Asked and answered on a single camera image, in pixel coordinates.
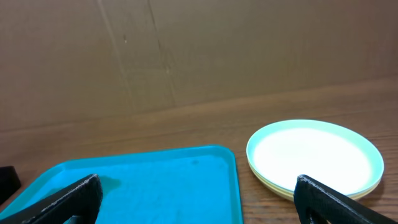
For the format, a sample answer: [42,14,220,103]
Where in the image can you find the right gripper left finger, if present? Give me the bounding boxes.
[1,174,103,224]

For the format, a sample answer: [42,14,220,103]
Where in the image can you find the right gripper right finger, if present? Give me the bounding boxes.
[294,175,397,224]

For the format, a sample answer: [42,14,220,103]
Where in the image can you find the green plate back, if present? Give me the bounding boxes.
[248,161,382,199]

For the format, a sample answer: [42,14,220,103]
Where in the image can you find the green plate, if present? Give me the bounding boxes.
[248,161,382,199]
[251,170,379,202]

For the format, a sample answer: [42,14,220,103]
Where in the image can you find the light blue plate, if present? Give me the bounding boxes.
[246,119,384,197]

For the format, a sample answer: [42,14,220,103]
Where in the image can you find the black tray with red water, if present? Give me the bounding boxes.
[0,166,21,205]

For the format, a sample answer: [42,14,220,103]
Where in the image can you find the blue plastic tray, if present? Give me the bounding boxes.
[1,145,243,224]

